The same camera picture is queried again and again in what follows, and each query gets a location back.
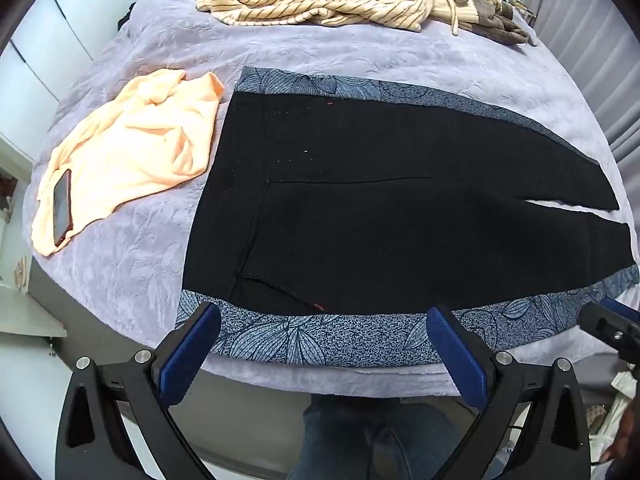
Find white wardrobe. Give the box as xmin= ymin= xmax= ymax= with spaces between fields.
xmin=0 ymin=0 xmax=108 ymax=161

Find orange garment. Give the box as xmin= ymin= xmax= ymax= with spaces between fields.
xmin=31 ymin=69 xmax=224 ymax=258

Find white bag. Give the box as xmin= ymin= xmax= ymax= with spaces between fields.
xmin=590 ymin=365 xmax=640 ymax=466

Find grey curtain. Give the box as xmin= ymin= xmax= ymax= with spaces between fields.
xmin=505 ymin=0 xmax=640 ymax=166

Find grey brown garment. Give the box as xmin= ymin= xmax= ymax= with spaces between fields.
xmin=415 ymin=0 xmax=531 ymax=47

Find purple embossed blanket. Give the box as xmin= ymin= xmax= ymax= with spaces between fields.
xmin=22 ymin=0 xmax=640 ymax=386

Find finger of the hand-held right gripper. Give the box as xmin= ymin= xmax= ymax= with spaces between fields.
xmin=579 ymin=298 xmax=640 ymax=357

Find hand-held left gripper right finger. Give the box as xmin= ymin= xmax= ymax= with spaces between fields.
xmin=426 ymin=304 xmax=592 ymax=480

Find person's legs in jeans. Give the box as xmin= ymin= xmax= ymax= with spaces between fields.
xmin=290 ymin=394 xmax=501 ymax=480

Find cream striped garment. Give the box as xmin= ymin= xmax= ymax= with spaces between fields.
xmin=196 ymin=0 xmax=476 ymax=37

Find white side table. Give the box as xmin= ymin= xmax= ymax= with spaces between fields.
xmin=0 ymin=280 xmax=68 ymax=356

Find dark smartphone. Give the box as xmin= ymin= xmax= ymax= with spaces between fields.
xmin=51 ymin=169 xmax=74 ymax=248

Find black pants with floral trim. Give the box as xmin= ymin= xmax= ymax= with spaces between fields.
xmin=175 ymin=66 xmax=640 ymax=367

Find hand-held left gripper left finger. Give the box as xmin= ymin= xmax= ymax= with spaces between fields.
xmin=55 ymin=301 xmax=222 ymax=480

